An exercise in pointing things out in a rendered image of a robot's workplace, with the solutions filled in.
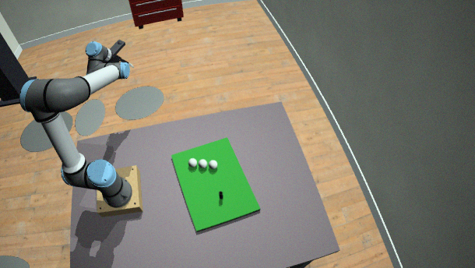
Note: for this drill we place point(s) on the green turf mat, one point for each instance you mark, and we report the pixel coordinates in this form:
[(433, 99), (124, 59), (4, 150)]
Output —
[(202, 187)]

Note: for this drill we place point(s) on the white ball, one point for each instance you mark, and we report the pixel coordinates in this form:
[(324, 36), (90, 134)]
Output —
[(212, 164), (192, 162), (202, 163)]

